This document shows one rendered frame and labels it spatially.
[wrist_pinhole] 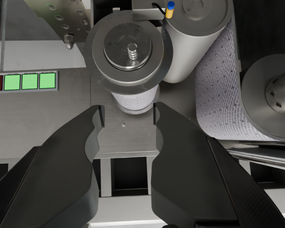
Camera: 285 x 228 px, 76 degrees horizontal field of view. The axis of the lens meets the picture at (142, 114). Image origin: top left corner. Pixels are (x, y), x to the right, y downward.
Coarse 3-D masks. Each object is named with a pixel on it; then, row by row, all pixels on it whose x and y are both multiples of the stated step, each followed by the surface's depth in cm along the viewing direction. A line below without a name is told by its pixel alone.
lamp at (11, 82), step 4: (8, 76) 63; (12, 76) 63; (16, 76) 63; (8, 80) 62; (12, 80) 62; (16, 80) 62; (8, 84) 62; (12, 84) 62; (16, 84) 62; (8, 88) 62; (12, 88) 62; (16, 88) 62
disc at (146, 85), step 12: (120, 12) 31; (96, 24) 31; (156, 24) 31; (168, 36) 30; (84, 48) 30; (168, 48) 30; (168, 60) 30; (96, 72) 30; (156, 72) 30; (108, 84) 29; (120, 84) 29; (144, 84) 29; (156, 84) 30
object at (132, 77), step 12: (108, 24) 30; (144, 24) 30; (96, 36) 29; (156, 36) 29; (96, 48) 29; (156, 48) 29; (96, 60) 29; (156, 60) 29; (108, 72) 29; (120, 72) 29; (132, 72) 29; (144, 72) 29; (132, 84) 29
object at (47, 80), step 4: (40, 76) 63; (44, 76) 63; (48, 76) 63; (52, 76) 63; (40, 80) 62; (44, 80) 62; (48, 80) 62; (52, 80) 62; (40, 84) 62; (44, 84) 62; (48, 84) 62; (52, 84) 62
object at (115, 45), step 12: (120, 24) 29; (132, 24) 29; (108, 36) 28; (120, 36) 28; (132, 36) 29; (144, 36) 28; (108, 48) 28; (120, 48) 29; (144, 48) 28; (108, 60) 29; (120, 60) 28; (132, 60) 28; (144, 60) 28
